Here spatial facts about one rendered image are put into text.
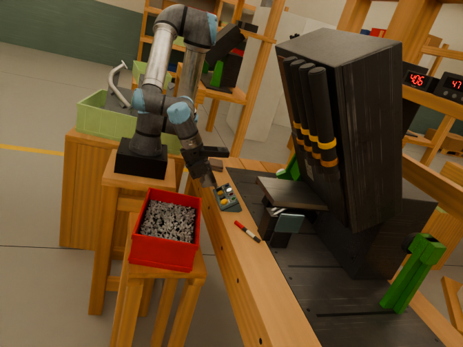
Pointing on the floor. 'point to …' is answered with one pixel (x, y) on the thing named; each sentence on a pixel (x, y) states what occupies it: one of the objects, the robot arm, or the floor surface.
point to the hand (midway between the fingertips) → (216, 185)
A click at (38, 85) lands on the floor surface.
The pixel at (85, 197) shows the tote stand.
